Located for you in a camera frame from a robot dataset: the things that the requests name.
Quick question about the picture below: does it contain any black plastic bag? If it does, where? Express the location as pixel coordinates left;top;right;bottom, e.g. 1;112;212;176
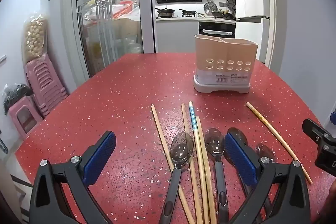
3;83;34;115

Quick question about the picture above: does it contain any stack of pink stools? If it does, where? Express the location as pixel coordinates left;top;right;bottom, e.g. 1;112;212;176
25;53;69;118

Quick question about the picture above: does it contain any bag of round snacks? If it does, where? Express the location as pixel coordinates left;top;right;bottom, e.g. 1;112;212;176
22;12;49;64

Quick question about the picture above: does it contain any sliding glass door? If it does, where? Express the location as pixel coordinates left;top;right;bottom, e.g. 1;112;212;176
62;0;156;80

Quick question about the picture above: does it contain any beige plastic utensil holder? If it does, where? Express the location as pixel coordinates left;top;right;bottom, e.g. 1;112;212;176
193;34;259;94

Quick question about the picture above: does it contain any black built-in oven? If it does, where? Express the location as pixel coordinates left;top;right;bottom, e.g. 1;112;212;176
198;21;236;39

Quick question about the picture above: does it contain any printed wooden chopstick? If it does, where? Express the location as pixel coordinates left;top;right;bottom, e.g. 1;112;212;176
246;102;313;185

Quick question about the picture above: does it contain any blue patterned chopstick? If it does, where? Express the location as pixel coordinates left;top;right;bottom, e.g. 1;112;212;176
188;101;210;224

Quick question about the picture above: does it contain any red plastic basket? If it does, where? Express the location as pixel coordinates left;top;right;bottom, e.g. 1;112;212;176
112;0;135;21

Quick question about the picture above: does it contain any black wok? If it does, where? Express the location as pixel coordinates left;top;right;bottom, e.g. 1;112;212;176
155;7;176;18

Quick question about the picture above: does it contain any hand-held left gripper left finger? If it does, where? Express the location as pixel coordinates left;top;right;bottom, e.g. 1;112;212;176
29;131;117;224

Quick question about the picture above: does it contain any white kitchen counter cabinet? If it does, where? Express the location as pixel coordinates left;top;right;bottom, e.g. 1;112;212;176
155;17;237;54

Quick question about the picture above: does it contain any metal wok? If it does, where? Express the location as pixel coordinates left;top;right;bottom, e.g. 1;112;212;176
211;9;234;19

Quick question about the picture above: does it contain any small pink stool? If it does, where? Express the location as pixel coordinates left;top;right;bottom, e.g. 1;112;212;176
8;95;44;139

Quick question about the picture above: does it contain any white refrigerator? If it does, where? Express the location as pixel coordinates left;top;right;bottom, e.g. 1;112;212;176
231;0;271;64

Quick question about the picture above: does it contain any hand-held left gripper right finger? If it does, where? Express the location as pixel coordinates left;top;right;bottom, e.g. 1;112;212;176
224;133;311;224

